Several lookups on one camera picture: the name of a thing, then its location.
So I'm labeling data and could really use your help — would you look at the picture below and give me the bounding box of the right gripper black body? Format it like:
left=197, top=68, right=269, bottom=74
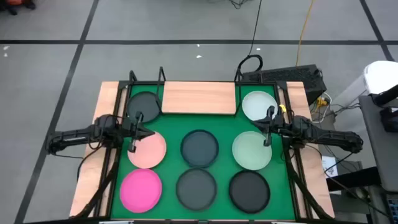
left=263, top=105, right=289, bottom=147

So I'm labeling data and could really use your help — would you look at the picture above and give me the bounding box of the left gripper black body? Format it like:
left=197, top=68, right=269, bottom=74
left=121, top=111, right=144, bottom=153

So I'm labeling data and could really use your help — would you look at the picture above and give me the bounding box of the salmon pink plate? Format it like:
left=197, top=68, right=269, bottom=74
left=127, top=130, right=167, bottom=170

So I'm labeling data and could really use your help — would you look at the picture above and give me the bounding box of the white plate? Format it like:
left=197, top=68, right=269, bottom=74
left=241, top=90, right=279, bottom=121

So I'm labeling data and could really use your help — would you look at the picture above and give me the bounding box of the dark grey plate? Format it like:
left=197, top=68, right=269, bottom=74
left=126, top=91, right=162, bottom=124
left=175, top=168, right=218, bottom=212

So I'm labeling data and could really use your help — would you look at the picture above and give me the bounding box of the pale green plate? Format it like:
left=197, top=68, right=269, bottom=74
left=231, top=131, right=273, bottom=171

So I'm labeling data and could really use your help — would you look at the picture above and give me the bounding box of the dark teal plate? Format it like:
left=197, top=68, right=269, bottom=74
left=180, top=129, right=220, bottom=169

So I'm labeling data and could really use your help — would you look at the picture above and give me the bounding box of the green table mat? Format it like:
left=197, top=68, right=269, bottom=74
left=110, top=83, right=296, bottom=220

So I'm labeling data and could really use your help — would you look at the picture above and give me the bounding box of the black computer case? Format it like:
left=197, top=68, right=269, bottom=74
left=241, top=64, right=328, bottom=105

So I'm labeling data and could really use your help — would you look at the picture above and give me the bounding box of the magenta plate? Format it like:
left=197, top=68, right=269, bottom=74
left=119, top=168, right=163, bottom=214

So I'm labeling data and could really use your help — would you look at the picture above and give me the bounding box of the printed paper sheet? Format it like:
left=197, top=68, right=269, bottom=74
left=321, top=154, right=339, bottom=179

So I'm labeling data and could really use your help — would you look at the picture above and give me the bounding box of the black plate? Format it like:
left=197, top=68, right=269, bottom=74
left=228, top=170, right=271, bottom=215

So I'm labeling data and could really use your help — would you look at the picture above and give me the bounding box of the black beam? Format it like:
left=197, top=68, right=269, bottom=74
left=325, top=166, right=382, bottom=192

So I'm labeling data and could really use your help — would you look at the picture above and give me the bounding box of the grey desk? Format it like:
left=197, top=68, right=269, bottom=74
left=358, top=93, right=398, bottom=192

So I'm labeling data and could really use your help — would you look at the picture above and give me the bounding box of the black device on desk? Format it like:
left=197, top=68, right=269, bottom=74
left=379, top=107, right=398, bottom=133
left=371, top=83, right=398, bottom=108

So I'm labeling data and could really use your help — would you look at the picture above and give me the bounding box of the laptop keyboard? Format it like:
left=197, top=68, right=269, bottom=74
left=384, top=193, right=398, bottom=224

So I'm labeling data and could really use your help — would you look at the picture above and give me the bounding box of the orange and black object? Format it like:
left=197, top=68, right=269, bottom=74
left=0, top=0, right=37, bottom=16

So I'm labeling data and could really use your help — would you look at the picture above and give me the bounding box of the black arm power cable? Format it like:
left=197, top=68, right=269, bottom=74
left=76, top=145, right=105, bottom=182

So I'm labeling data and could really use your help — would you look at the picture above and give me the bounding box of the wooden shelf with black frame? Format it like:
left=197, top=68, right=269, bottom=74
left=155, top=66, right=244, bottom=116

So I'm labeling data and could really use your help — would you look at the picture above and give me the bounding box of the black hanging cable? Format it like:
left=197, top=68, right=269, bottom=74
left=235, top=0, right=264, bottom=82

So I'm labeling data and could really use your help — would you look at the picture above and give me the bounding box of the yellow cable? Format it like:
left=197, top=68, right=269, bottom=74
left=295, top=0, right=317, bottom=67

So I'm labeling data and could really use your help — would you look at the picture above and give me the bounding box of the black cable tangle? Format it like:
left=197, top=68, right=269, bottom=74
left=228, top=0, right=249, bottom=9

